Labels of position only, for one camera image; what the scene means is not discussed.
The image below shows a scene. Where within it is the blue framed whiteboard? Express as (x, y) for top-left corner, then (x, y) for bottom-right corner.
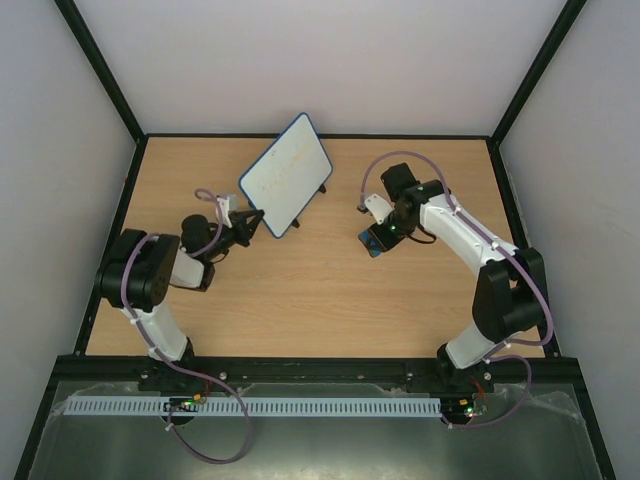
(238, 112), (333, 238)

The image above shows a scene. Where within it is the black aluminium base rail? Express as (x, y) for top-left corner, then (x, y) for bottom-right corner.
(136, 357), (585, 396)

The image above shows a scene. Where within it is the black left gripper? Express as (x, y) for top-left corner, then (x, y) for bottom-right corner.
(205, 209), (264, 262)

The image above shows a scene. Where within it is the black cage frame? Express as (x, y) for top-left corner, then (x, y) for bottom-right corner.
(15, 1), (615, 479)

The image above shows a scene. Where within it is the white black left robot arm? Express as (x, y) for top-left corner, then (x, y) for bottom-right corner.
(94, 209), (264, 362)

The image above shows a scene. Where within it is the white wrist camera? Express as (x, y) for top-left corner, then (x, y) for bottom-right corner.
(364, 194), (394, 225)
(216, 194), (238, 228)

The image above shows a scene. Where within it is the grey slotted cable duct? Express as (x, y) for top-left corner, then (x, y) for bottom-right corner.
(62, 396), (441, 418)

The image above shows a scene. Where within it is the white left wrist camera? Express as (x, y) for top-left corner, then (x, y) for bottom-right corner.
(216, 194), (238, 228)

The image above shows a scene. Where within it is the wire whiteboard stand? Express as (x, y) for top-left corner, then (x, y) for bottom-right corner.
(292, 182), (329, 229)

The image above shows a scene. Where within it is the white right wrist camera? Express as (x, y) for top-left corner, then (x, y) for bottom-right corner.
(364, 194), (394, 225)

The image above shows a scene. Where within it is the blue whiteboard eraser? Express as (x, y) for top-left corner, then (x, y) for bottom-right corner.
(358, 226), (386, 258)

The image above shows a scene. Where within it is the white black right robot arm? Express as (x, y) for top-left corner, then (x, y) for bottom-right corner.
(358, 163), (552, 392)

